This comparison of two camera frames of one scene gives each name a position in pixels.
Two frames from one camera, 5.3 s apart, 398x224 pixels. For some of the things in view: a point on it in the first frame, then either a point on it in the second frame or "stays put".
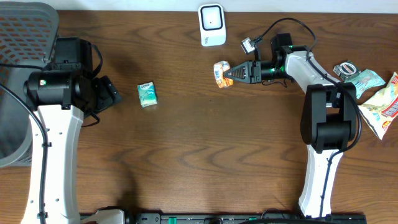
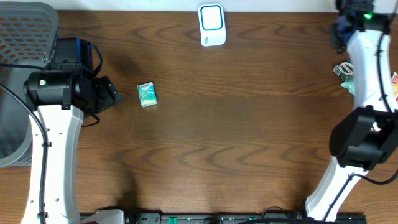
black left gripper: [107, 94] stays put
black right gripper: [249, 71] -> [337, 35]
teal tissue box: [147, 94] stays put
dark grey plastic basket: [28, 33] stays put
